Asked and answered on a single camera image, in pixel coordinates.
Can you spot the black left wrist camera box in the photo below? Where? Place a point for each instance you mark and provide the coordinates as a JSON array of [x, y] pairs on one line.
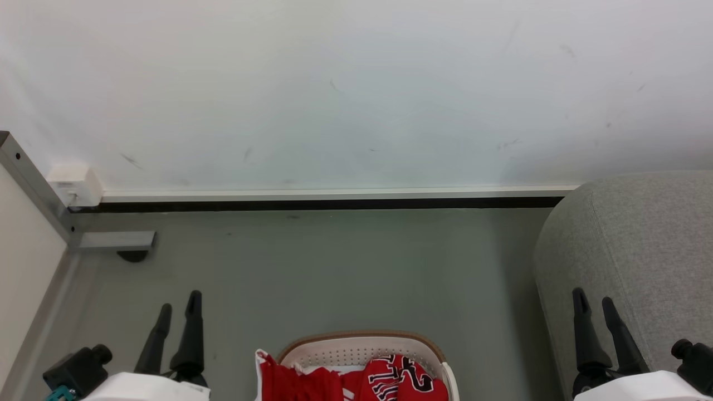
[[78, 370]]

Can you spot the grey upholstered seat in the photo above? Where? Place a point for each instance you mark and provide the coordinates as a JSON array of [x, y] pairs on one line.
[[640, 239]]

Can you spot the red jersey with black print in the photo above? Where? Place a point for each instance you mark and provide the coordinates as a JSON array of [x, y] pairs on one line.
[[409, 390]]

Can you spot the white laundry basket brown rim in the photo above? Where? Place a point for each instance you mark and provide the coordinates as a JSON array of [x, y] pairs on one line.
[[345, 351]]

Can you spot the black frame caster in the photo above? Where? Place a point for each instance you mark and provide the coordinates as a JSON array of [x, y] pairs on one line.
[[132, 255]]

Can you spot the white and black wall skirting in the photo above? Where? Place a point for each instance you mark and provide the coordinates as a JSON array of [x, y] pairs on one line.
[[334, 194]]

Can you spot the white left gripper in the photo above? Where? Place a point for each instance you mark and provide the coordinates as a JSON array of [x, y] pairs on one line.
[[150, 390]]

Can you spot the grey metal partition foot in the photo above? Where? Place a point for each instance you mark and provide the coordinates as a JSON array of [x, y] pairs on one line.
[[33, 184]]

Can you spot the white wall socket box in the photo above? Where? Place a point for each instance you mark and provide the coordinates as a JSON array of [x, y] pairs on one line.
[[78, 184]]

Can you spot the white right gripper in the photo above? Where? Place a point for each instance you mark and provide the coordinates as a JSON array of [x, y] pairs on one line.
[[646, 389]]

